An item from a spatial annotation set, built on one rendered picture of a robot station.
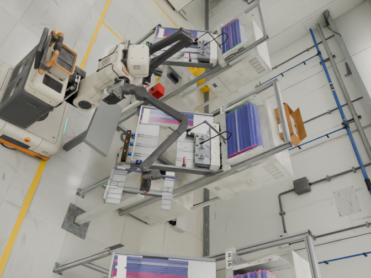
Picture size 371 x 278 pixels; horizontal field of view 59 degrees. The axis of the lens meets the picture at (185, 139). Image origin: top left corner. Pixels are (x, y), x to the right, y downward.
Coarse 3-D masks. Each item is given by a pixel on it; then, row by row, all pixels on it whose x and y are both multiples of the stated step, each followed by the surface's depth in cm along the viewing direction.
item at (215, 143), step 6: (216, 126) 307; (210, 132) 302; (216, 138) 298; (210, 144) 294; (216, 144) 293; (210, 150) 289; (216, 150) 289; (210, 156) 285; (216, 156) 284; (210, 162) 281; (216, 162) 280; (210, 168) 281; (216, 168) 281
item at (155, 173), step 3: (144, 165) 221; (144, 168) 221; (147, 168) 221; (141, 171) 228; (144, 171) 220; (147, 171) 222; (150, 171) 226; (153, 171) 224; (156, 171) 224; (159, 171) 225; (153, 174) 223; (156, 174) 223; (159, 174) 223; (153, 177) 222; (156, 177) 223; (159, 177) 224
